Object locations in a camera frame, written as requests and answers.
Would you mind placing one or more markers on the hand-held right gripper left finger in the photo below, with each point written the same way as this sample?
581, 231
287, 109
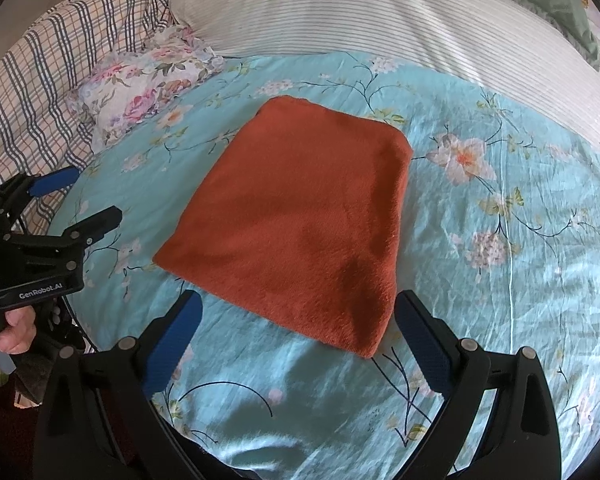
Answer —
177, 337

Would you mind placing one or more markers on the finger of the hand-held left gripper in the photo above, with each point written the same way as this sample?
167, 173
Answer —
55, 181
92, 222

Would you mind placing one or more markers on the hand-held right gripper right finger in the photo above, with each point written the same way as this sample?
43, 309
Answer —
425, 342

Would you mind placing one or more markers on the orange fleece garment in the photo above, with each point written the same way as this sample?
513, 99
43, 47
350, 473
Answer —
290, 220

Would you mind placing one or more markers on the person's left hand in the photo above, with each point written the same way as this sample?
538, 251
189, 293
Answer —
17, 330

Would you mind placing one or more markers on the teal floral bed sheet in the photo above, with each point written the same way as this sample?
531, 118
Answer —
480, 300

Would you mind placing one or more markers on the floral pillow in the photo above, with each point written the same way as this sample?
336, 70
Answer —
130, 90

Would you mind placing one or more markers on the plaid blanket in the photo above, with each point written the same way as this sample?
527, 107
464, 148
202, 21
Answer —
55, 45

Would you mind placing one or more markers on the white striped quilt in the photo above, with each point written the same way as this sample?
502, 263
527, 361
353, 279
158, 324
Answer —
355, 10

